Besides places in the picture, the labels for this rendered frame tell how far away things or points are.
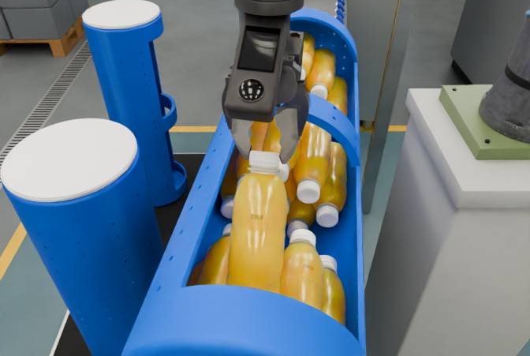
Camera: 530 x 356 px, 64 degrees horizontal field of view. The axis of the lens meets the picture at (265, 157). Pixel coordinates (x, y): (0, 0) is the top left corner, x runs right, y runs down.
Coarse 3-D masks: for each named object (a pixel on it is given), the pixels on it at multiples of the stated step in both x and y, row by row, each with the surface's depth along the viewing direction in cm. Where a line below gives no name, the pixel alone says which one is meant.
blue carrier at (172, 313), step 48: (336, 48) 110; (192, 192) 62; (192, 240) 51; (288, 240) 83; (336, 240) 76; (192, 288) 44; (240, 288) 43; (144, 336) 43; (192, 336) 40; (240, 336) 39; (288, 336) 40; (336, 336) 43
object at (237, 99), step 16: (256, 16) 43; (272, 16) 43; (240, 32) 42; (256, 32) 42; (272, 32) 42; (240, 48) 41; (256, 48) 41; (272, 48) 41; (240, 64) 40; (256, 64) 40; (272, 64) 40; (240, 80) 40; (256, 80) 39; (272, 80) 40; (240, 96) 39; (256, 96) 39; (272, 96) 39; (240, 112) 39; (256, 112) 39; (272, 112) 39
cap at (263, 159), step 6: (252, 156) 52; (258, 156) 52; (264, 156) 52; (270, 156) 52; (276, 156) 52; (252, 162) 52; (258, 162) 52; (264, 162) 52; (270, 162) 52; (276, 162) 52
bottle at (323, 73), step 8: (320, 48) 109; (320, 56) 106; (328, 56) 106; (320, 64) 102; (328, 64) 103; (312, 72) 100; (320, 72) 99; (328, 72) 100; (312, 80) 99; (320, 80) 98; (328, 80) 99; (328, 88) 99
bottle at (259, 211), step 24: (264, 168) 52; (240, 192) 52; (264, 192) 50; (240, 216) 51; (264, 216) 50; (240, 240) 51; (264, 240) 50; (240, 264) 50; (264, 264) 50; (264, 288) 50
